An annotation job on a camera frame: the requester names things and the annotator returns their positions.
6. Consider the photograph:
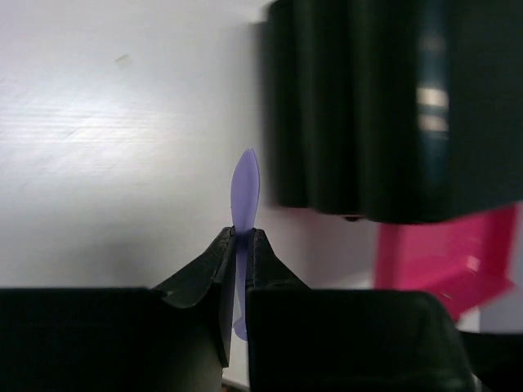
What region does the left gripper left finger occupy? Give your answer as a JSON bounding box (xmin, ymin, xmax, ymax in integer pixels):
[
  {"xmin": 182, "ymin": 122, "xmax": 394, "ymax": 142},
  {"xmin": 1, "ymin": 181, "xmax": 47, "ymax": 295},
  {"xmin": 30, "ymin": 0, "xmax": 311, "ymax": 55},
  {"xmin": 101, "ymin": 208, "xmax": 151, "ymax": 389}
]
[{"xmin": 1, "ymin": 228, "xmax": 236, "ymax": 391}]

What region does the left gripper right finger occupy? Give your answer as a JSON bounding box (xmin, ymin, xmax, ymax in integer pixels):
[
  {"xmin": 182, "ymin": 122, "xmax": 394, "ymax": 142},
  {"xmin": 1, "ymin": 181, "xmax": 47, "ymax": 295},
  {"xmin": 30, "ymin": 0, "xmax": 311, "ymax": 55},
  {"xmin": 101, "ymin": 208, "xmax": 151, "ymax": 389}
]
[{"xmin": 245, "ymin": 229, "xmax": 474, "ymax": 391}]

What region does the black drawer organizer case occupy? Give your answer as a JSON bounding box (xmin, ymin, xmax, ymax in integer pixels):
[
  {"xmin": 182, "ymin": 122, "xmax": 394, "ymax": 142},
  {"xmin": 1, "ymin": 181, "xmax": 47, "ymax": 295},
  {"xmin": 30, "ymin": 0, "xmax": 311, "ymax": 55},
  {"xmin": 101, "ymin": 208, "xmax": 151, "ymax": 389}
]
[{"xmin": 261, "ymin": 1, "xmax": 522, "ymax": 224}]

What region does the pink drawer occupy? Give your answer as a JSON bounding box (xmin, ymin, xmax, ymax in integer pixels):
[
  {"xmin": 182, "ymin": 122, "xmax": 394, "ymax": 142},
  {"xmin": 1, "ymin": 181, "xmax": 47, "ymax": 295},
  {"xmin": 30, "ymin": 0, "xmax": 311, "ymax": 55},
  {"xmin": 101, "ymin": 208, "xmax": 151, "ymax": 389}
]
[{"xmin": 373, "ymin": 204, "xmax": 519, "ymax": 320}]

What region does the purple plastic spatula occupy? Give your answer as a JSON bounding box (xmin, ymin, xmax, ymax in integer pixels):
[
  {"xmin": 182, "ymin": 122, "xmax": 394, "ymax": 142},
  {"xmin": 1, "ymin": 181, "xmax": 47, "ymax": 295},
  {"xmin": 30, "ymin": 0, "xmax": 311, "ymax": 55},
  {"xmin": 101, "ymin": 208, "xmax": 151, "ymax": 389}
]
[{"xmin": 230, "ymin": 149, "xmax": 260, "ymax": 341}]

